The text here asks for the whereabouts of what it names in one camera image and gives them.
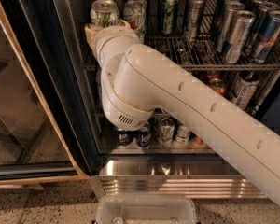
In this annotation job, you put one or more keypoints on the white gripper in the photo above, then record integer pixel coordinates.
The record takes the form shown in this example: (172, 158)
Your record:
(104, 34)

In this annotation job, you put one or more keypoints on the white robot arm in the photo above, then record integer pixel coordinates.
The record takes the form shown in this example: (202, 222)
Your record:
(137, 79)

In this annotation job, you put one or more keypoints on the green tall can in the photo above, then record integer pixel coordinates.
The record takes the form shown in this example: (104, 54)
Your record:
(168, 12)

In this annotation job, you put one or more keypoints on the silver striped tall can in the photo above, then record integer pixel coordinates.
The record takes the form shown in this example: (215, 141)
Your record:
(193, 19)

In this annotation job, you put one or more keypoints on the left Pepsi can bottom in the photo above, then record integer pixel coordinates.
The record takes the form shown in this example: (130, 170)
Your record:
(122, 137)

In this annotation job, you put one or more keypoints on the pepsi can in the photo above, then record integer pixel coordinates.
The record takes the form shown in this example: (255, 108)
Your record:
(122, 137)
(143, 135)

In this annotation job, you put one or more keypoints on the right Pepsi can bottom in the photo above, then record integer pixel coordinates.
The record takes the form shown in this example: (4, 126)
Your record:
(143, 135)

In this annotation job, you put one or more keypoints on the left 7up can bottom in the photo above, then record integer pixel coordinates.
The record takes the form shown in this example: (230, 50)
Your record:
(166, 131)

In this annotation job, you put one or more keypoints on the open glass fridge door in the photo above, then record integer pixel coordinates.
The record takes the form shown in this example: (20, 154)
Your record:
(44, 127)

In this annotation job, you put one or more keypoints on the red Coca-Cola can middle shelf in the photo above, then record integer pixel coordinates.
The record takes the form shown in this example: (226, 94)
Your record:
(217, 85)

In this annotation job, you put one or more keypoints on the silver red bull can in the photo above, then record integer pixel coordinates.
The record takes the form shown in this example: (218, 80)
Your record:
(231, 7)
(241, 24)

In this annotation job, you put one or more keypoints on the right 7up can bottom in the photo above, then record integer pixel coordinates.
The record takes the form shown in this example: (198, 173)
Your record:
(182, 134)

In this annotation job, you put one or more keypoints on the front silver Red Bull can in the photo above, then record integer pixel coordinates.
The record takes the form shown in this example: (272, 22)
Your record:
(241, 24)

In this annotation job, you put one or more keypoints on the left Coca-Cola can bottom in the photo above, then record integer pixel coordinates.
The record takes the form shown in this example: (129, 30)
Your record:
(198, 140)

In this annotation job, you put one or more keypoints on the white tilted can middle shelf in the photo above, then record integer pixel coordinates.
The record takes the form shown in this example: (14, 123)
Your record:
(244, 88)

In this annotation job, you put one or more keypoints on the blue Red Bull can front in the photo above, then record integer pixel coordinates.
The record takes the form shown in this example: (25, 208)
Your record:
(269, 33)

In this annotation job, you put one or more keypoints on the clear plastic bin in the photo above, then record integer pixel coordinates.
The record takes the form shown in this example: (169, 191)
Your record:
(145, 209)

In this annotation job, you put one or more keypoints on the top wire shelf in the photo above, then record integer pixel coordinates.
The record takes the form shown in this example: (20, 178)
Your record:
(195, 56)

